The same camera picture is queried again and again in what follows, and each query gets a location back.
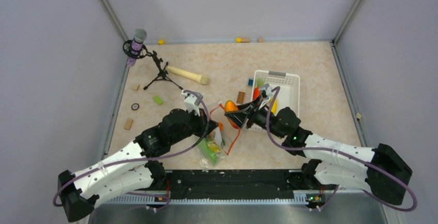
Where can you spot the yellow toy banana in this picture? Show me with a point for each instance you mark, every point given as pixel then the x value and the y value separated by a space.
pixel 273 105

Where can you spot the black microphone tripod stand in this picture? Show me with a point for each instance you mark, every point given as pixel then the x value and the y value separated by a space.
pixel 163 73

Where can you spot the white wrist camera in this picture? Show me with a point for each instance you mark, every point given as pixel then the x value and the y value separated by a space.
pixel 266 93
pixel 192 101

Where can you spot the clear zip bag orange zipper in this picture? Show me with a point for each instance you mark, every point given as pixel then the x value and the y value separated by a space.
pixel 224 139

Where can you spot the white perforated plastic basket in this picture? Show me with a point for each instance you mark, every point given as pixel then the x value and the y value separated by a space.
pixel 289 94

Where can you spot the brown toy brick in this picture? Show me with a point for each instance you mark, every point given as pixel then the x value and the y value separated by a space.
pixel 240 97

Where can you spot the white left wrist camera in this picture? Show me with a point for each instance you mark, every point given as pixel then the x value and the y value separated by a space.
pixel 192 101

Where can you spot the green two-stud brick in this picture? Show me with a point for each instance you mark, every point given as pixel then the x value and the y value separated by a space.
pixel 300 152

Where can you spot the yellow green toy lemon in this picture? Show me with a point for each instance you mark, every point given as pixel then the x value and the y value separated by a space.
pixel 214 148

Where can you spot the tan wooden block left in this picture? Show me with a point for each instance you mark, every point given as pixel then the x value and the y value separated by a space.
pixel 128 124

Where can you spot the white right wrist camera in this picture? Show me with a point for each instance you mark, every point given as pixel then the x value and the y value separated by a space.
pixel 266 93

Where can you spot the green orange toy mango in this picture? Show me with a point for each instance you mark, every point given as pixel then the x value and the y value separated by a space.
pixel 221 126

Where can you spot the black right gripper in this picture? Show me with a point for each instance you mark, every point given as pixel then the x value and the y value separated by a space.
pixel 249 110

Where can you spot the purple grey microphone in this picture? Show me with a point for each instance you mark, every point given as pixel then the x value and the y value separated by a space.
pixel 135 48

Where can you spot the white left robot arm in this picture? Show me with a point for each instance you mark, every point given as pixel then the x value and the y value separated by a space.
pixel 135 166

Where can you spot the orange toy carrot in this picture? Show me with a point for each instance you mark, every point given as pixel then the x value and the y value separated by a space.
pixel 256 93

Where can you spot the yellow and wood peg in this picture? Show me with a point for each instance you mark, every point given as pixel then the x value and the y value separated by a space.
pixel 243 40

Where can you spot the small green block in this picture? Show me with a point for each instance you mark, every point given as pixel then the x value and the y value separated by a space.
pixel 158 100

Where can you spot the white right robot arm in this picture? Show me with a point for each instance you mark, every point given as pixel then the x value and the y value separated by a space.
pixel 378 171

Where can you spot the wooden rolling pin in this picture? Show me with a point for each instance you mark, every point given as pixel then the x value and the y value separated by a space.
pixel 199 78

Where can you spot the green toy cucumber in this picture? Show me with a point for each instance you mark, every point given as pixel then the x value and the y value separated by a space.
pixel 208 159

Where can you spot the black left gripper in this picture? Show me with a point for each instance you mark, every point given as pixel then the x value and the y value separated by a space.
pixel 205 125

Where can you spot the small beige wooden piece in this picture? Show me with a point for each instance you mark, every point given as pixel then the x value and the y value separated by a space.
pixel 135 87

